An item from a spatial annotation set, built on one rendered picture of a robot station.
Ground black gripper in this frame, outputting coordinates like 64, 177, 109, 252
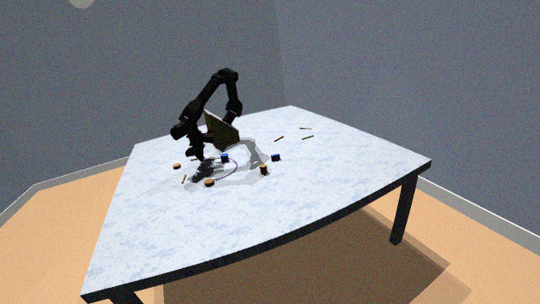
185, 130, 206, 162

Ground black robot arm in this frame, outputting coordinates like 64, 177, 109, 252
170, 67, 243, 144

